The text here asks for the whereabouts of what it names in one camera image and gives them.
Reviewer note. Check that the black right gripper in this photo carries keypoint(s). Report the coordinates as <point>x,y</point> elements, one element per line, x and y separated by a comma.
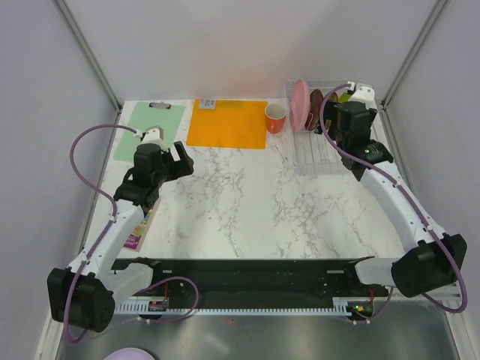
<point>331,112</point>

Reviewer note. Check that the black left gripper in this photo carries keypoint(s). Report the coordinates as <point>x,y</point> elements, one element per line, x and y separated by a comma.
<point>181,167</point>

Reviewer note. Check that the yellow patterned plate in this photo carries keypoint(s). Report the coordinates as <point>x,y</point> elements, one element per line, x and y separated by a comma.
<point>334,98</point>

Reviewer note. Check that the lime green plate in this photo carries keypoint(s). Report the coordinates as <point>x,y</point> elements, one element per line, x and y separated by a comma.
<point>344,97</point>

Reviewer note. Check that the red floral plate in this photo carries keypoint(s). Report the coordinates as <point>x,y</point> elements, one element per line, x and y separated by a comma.
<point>316,100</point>

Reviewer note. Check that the pink plate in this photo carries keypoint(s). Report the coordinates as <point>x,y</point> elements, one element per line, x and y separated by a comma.
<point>299,105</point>

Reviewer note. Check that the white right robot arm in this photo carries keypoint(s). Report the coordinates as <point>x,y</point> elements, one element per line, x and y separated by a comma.
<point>432,258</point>

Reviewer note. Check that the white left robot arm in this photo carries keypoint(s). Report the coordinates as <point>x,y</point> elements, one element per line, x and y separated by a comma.
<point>86,293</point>

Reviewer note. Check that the orange mug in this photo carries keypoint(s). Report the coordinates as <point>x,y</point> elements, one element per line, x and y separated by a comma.
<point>275,116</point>

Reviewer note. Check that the green clipboard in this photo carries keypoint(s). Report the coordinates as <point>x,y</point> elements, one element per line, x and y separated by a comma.
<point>142,119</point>

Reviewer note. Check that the white label card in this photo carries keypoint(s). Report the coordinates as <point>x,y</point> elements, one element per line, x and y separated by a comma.
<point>207,104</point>

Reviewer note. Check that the orange cutting mat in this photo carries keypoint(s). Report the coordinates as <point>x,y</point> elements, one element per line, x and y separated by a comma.
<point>235,124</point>

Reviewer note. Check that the colourful booklet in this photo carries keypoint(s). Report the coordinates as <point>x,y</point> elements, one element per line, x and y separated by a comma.
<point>135,240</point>

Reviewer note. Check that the lilac round object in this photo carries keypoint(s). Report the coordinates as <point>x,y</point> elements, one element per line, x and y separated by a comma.
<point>130,353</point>

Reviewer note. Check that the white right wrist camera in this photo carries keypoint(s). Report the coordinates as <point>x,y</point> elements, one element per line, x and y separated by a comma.
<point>363,93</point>

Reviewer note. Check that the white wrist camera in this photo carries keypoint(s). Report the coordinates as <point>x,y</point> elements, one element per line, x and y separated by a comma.
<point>153,135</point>
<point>363,93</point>

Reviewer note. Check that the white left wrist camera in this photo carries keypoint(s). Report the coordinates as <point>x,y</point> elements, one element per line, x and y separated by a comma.
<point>153,135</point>

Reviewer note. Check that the white wire dish rack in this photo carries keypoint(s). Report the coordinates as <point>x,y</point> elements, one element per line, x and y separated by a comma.
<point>310,153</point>

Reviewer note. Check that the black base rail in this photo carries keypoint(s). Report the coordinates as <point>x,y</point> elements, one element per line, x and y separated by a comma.
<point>257,282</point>

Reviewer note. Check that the white slotted cable duct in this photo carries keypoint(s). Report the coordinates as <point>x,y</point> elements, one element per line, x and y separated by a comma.
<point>147,307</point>

